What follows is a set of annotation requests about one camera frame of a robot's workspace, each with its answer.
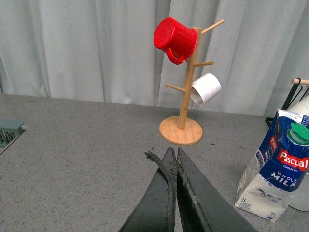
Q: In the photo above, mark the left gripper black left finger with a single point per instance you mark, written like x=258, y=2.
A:
x=156, y=210

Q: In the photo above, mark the black wire mug rack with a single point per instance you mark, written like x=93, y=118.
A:
x=297, y=87

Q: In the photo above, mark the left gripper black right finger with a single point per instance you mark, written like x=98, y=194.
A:
x=201, y=206

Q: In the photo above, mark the white smooth mug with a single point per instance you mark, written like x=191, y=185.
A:
x=204, y=89

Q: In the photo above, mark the green plastic basket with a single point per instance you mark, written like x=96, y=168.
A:
x=9, y=130

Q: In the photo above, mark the blue white milk carton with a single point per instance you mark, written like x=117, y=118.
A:
x=276, y=171

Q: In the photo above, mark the grey curtain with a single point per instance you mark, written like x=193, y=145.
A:
x=102, y=50

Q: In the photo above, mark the wooden mug tree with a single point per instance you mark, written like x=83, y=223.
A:
x=181, y=130

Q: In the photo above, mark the red mug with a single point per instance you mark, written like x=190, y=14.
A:
x=175, y=39

